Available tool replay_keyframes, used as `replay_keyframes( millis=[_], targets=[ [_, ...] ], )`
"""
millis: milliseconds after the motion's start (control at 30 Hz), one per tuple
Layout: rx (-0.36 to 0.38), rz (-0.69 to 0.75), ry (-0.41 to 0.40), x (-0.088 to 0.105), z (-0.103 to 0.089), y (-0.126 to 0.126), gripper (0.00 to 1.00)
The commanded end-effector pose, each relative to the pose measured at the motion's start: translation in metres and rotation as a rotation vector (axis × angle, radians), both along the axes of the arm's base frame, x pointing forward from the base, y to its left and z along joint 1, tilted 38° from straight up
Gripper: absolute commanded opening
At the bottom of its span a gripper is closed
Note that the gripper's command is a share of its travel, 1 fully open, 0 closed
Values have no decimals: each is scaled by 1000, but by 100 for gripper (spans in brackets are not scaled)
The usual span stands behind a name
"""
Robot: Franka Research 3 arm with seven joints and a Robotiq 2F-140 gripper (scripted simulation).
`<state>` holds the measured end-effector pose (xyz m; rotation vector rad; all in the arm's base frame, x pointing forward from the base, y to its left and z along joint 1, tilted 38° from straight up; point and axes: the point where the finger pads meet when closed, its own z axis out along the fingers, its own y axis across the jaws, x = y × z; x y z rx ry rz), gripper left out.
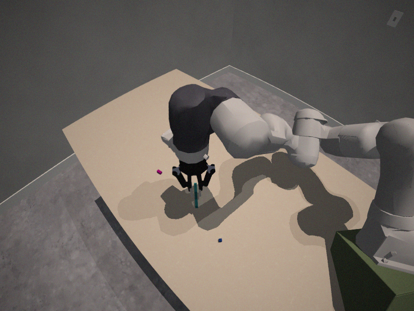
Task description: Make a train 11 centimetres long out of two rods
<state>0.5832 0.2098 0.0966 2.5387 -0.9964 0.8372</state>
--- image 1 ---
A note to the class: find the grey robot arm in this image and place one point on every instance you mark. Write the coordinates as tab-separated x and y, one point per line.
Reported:
387	235

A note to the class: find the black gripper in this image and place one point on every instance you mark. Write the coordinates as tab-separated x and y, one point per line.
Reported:
193	169

